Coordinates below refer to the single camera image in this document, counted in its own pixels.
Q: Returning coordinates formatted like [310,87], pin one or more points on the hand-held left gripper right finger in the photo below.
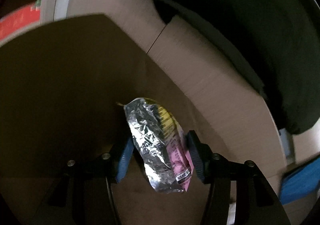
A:
[197,157]

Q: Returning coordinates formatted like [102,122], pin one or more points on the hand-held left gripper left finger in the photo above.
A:
[123,162]

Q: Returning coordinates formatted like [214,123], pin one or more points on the pink yellow foil snack wrapper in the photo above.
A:
[150,145]

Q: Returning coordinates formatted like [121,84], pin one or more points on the blue cloth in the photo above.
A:
[300,182]

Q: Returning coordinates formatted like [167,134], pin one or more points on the red floor mat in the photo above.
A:
[17,20]

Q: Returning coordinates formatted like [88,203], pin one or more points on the green crumpled item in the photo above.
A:
[38,3]

